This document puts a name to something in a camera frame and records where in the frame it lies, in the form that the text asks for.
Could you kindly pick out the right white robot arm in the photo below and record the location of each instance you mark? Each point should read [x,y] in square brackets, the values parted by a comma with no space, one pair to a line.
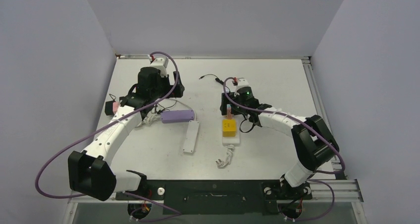
[314,144]

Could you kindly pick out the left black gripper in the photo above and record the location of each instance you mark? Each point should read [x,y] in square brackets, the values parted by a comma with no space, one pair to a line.
[165,80]

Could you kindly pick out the pink plug adapter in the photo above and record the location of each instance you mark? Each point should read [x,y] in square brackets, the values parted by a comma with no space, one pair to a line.
[229,114]

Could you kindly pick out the purple power strip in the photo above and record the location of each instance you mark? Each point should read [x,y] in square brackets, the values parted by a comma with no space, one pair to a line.
[177,116]

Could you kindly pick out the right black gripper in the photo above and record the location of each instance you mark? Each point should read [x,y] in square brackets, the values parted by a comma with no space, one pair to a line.
[226,101]

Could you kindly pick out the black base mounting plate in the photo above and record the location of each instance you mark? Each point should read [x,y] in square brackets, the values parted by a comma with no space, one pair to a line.
[224,197]

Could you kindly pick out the white multi-socket power strip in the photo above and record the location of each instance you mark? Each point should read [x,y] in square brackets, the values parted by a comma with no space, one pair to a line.
[227,141]

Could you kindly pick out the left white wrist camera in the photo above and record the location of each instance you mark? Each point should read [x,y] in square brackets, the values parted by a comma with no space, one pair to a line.
[158,62]

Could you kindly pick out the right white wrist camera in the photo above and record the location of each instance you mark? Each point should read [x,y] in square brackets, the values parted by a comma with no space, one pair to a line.
[240,82]

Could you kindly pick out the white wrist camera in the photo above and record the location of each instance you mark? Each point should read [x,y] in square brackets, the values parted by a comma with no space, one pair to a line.
[158,62]
[240,82]

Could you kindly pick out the pink cube socket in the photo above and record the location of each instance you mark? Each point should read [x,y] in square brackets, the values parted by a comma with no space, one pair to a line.
[115,106]

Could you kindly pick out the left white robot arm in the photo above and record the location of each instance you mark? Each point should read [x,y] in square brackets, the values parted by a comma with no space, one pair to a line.
[89,170]

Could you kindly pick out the yellow cube plug adapter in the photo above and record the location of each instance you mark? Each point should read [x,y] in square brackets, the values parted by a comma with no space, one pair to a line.
[229,128]

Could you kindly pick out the white flat power strip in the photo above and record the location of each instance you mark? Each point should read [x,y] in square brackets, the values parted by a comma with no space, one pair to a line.
[191,137]

